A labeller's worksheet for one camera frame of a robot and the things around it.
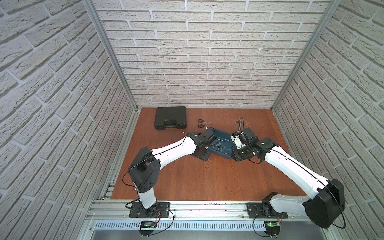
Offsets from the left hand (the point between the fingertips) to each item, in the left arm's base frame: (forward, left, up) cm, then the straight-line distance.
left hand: (206, 154), depth 84 cm
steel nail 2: (+7, -10, -8) cm, 14 cm away
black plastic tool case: (+32, +25, -5) cm, 41 cm away
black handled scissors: (+28, +1, -10) cm, 30 cm away
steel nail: (+15, -12, -8) cm, 20 cm away
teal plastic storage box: (+11, -12, -8) cm, 18 cm away
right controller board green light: (-34, -31, -9) cm, 46 cm away
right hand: (-2, -16, +4) cm, 17 cm away
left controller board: (-32, +29, -9) cm, 44 cm away
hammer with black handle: (+30, -27, -7) cm, 41 cm away
